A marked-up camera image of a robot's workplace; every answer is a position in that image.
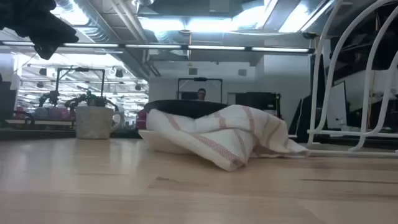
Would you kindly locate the grey ceramic mug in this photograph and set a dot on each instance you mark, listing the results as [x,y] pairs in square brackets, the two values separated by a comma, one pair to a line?
[93,123]

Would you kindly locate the black background robot arm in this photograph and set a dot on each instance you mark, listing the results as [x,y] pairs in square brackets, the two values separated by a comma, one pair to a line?
[90,99]

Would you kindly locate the long ceiling light bar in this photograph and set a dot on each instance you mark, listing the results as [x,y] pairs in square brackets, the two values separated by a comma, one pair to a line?
[155,46]

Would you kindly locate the white towel with red stripes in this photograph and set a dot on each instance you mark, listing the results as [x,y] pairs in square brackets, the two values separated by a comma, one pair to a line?
[217,137]

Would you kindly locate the black monitor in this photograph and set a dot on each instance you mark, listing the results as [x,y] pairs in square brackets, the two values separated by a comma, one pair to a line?
[256,101]

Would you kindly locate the black robot rig frame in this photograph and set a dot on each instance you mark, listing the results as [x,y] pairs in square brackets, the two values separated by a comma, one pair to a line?
[58,81]
[200,79]

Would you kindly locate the person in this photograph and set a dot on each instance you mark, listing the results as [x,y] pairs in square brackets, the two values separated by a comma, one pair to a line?
[201,95]

